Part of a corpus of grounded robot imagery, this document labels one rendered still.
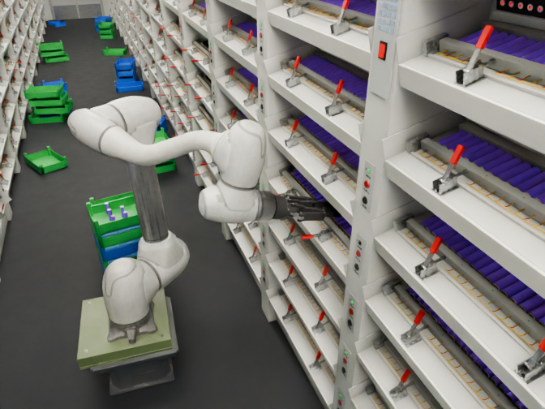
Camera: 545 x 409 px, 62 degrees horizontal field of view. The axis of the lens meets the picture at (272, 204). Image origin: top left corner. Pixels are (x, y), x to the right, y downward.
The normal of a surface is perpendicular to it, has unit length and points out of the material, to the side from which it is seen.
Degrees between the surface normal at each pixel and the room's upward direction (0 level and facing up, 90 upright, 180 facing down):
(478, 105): 106
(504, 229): 15
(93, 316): 2
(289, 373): 0
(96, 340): 2
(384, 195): 90
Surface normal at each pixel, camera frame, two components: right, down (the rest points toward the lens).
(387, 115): -0.93, 0.19
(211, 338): 0.00, -0.85
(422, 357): -0.25, -0.77
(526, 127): -0.90, 0.41
